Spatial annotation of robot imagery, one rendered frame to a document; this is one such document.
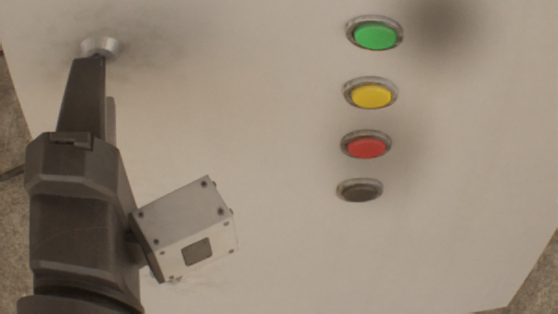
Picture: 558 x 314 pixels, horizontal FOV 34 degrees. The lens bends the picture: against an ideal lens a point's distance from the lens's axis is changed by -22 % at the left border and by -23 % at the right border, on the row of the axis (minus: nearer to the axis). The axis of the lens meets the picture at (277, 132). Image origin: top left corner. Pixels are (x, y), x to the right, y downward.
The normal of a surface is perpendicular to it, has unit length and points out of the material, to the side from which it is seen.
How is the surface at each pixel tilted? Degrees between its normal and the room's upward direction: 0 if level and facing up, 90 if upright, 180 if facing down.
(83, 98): 0
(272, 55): 90
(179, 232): 0
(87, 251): 0
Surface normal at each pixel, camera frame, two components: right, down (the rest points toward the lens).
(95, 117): -0.01, -0.47
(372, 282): -0.01, 0.88
